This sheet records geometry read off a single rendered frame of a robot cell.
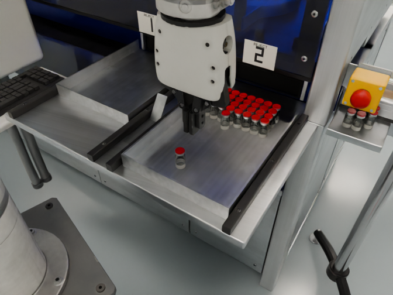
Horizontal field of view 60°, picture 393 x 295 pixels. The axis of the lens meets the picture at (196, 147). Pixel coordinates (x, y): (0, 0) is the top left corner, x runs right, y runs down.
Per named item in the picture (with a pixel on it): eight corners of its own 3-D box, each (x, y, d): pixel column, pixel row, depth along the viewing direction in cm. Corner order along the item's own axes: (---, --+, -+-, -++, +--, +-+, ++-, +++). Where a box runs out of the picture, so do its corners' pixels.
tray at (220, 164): (206, 93, 95) (206, 83, 92) (295, 125, 84) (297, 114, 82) (123, 165, 74) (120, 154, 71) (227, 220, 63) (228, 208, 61)
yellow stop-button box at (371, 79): (349, 90, 82) (358, 62, 77) (381, 99, 79) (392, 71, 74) (340, 105, 77) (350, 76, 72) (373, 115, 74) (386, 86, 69)
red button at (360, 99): (351, 99, 76) (356, 83, 73) (369, 104, 74) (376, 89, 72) (346, 107, 73) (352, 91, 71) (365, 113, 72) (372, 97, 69)
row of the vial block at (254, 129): (204, 110, 88) (205, 95, 85) (268, 134, 81) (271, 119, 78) (200, 115, 87) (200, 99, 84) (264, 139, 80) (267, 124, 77)
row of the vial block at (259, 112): (209, 106, 90) (210, 91, 87) (272, 129, 82) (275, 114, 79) (204, 110, 88) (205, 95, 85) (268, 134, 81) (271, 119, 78)
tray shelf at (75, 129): (128, 50, 119) (127, 45, 118) (326, 115, 90) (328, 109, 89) (5, 119, 89) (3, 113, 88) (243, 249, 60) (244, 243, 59)
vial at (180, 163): (179, 161, 74) (178, 146, 72) (187, 164, 74) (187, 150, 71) (173, 167, 73) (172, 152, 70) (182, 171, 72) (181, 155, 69)
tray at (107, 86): (138, 48, 116) (137, 38, 113) (203, 69, 105) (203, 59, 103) (58, 94, 94) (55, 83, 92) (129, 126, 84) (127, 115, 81)
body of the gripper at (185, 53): (248, 0, 39) (240, 86, 46) (175, -15, 43) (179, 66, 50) (214, 22, 34) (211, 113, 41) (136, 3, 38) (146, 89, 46)
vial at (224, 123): (223, 123, 84) (224, 108, 81) (230, 126, 83) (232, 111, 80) (218, 128, 83) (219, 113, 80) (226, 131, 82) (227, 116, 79)
